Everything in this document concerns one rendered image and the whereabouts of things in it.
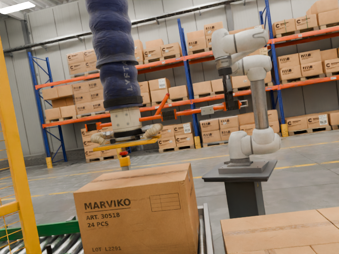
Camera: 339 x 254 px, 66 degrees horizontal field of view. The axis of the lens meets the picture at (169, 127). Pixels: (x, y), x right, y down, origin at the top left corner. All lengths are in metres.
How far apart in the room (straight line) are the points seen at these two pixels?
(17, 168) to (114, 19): 0.86
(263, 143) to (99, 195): 1.26
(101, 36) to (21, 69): 11.24
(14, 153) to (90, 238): 0.59
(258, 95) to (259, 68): 0.20
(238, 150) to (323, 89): 8.61
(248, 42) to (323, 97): 9.17
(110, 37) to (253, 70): 1.04
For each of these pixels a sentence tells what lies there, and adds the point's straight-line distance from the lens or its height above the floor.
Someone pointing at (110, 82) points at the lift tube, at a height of 1.49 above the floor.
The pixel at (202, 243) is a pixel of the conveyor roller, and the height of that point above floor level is 0.55.
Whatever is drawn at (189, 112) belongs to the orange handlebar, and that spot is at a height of 1.27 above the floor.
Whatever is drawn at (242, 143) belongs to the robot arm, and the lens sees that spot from 2.12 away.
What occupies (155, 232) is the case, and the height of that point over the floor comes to 0.70.
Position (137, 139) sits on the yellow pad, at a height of 1.17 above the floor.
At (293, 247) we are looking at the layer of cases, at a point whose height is 0.54.
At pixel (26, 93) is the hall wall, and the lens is 12.50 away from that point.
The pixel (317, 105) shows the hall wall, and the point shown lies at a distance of 10.50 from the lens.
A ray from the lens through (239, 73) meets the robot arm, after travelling 2.02.
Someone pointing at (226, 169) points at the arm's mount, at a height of 0.79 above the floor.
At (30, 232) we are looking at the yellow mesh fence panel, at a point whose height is 0.86.
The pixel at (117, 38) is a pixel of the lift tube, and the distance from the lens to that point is 1.48.
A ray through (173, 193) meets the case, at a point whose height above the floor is 0.89.
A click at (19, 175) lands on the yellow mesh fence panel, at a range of 1.32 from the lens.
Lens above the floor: 1.28
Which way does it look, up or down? 3 degrees down
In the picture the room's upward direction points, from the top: 9 degrees counter-clockwise
